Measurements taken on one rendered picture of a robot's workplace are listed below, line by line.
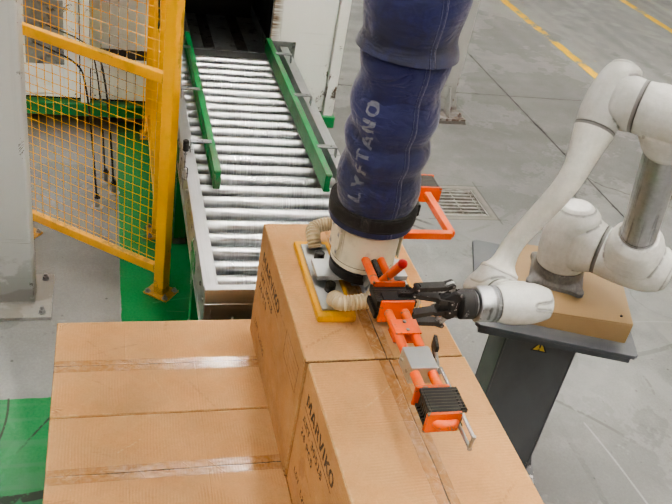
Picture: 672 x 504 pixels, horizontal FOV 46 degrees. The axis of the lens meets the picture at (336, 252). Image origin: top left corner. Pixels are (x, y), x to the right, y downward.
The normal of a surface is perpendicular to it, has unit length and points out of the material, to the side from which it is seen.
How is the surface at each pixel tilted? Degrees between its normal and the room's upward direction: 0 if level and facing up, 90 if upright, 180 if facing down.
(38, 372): 0
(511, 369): 90
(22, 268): 90
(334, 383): 0
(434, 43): 101
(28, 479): 0
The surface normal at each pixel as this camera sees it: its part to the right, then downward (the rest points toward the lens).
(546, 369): -0.12, 0.53
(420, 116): 0.53, 0.31
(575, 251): -0.48, 0.44
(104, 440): 0.16, -0.82
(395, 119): 0.03, 0.34
